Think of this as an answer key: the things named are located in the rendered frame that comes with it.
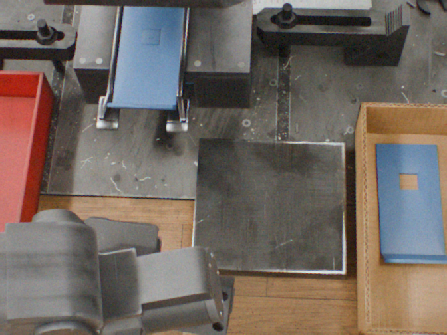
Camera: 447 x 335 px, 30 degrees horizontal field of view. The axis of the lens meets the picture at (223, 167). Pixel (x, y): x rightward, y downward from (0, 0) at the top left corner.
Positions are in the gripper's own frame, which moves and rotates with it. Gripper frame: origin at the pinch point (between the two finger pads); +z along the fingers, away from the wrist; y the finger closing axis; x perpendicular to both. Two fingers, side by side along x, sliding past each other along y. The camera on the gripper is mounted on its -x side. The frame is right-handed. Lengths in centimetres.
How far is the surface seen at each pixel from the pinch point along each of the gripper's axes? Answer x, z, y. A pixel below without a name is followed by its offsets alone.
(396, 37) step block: -24.2, 19.9, 25.7
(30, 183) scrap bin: 14.4, 11.1, 4.3
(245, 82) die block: -7.7, 16.1, 18.4
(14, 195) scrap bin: 17.2, 14.3, 2.2
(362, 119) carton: -21.2, 13.7, 16.0
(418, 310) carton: -29.5, 9.7, -3.4
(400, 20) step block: -24.3, 18.4, 27.5
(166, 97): 0.5, 11.9, 15.7
